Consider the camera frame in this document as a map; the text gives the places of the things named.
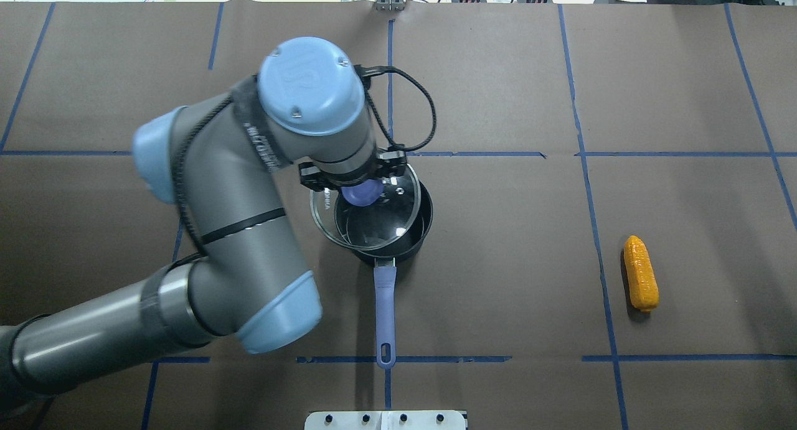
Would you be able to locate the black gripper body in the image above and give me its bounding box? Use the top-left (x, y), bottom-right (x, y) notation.
top-left (299, 150), bottom-right (409, 190)

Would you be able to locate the glass pot lid blue knob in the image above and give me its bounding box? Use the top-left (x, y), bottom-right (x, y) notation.
top-left (309, 164), bottom-right (421, 252)

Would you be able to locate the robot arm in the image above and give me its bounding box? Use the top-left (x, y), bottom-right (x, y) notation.
top-left (2, 37), bottom-right (408, 410)

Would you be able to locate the yellow toy corn cob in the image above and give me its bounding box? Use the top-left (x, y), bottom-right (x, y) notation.
top-left (623, 235), bottom-right (660, 313)

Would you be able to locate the dark blue saucepan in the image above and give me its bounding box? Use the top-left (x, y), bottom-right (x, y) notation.
top-left (351, 183), bottom-right (433, 370)

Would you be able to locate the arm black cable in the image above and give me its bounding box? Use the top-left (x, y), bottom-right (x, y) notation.
top-left (357, 64), bottom-right (438, 154)

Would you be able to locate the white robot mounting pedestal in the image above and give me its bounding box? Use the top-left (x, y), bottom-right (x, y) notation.
top-left (304, 409), bottom-right (469, 429)

